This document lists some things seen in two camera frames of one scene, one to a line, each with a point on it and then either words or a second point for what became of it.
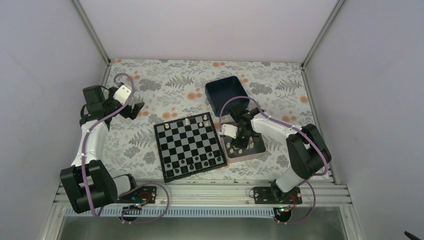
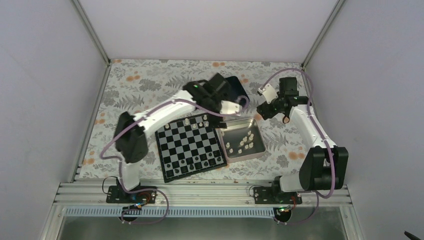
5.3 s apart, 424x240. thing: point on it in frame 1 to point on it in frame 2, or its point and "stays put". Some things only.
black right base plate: (263, 195) stays put
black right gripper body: (244, 142) to (264, 110)
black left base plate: (146, 194) stays put
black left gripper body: (126, 114) to (211, 118)
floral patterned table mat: (171, 90) stays put
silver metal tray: (255, 147) stays put
